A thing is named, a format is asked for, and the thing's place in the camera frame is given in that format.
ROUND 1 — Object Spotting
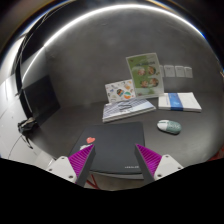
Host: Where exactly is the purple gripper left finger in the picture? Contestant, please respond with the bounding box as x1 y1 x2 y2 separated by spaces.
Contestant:
47 144 96 186

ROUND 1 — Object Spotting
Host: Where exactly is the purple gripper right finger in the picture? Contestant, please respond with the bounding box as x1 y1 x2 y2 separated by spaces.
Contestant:
135 144 183 184

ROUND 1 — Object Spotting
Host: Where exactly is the white and green computer mouse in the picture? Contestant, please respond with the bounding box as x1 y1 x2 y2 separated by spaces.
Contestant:
157 120 182 135

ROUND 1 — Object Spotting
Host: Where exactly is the black laptop with stickers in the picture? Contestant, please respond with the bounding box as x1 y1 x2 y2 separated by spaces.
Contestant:
71 122 145 175

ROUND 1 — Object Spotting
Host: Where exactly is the striped grey notebook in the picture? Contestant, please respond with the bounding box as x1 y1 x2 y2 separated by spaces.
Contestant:
102 98 156 123

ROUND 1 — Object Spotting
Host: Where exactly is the white book with blue band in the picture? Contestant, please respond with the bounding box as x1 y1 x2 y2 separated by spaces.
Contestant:
158 92 202 112

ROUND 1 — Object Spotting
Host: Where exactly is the black monitor screen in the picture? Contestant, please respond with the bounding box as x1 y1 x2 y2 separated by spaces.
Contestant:
24 76 60 125

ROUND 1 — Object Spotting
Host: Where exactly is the white sticker card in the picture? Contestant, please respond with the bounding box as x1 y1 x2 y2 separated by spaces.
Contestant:
105 79 135 103

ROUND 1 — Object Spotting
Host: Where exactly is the green standing flyer with faces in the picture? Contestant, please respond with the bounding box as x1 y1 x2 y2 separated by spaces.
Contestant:
126 53 164 98

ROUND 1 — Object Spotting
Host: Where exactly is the black cable bundle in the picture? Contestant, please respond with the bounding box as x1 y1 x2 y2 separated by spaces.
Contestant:
17 116 38 136

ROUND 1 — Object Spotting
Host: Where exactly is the white wall socket plate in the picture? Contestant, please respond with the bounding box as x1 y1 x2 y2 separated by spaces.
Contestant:
184 67 193 78
164 65 175 77
175 66 185 78

